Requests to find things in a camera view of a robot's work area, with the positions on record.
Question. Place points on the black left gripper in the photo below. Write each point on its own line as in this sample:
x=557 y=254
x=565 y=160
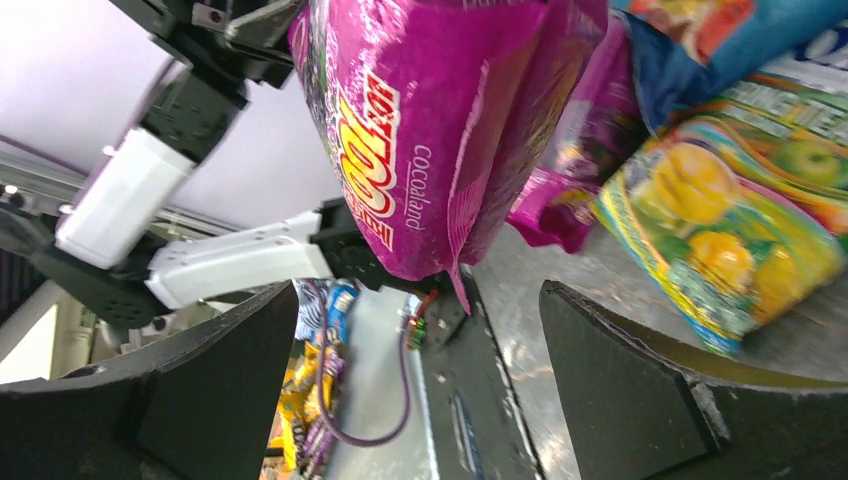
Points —
x=238 y=40

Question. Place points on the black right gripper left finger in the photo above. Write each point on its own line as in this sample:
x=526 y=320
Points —
x=195 y=405

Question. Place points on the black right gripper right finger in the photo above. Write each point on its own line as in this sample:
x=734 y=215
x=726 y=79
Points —
x=640 y=404

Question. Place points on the purple grape candy bag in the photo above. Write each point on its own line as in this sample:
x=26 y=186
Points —
x=434 y=114
x=600 y=128

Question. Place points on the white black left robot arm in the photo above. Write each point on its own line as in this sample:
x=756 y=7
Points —
x=118 y=246

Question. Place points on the green Fox's candy bag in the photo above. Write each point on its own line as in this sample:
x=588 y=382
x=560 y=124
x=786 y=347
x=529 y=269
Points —
x=738 y=211

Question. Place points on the blue Slendy bag near basket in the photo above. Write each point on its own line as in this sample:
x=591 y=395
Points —
x=686 y=52

